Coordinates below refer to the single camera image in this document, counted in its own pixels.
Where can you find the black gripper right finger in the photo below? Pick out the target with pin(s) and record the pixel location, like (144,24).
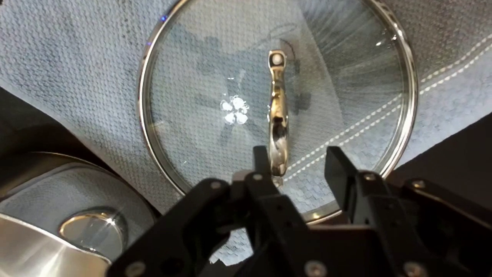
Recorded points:
(431,231)

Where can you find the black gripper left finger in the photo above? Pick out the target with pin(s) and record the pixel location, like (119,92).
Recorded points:
(231,235)

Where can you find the glass pot lid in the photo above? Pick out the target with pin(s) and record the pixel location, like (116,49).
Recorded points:
(216,77)

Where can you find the stainless steel pot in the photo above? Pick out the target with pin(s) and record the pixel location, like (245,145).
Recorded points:
(31,251)

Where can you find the blue cloth towel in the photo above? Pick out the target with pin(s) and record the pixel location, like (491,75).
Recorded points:
(62,77)

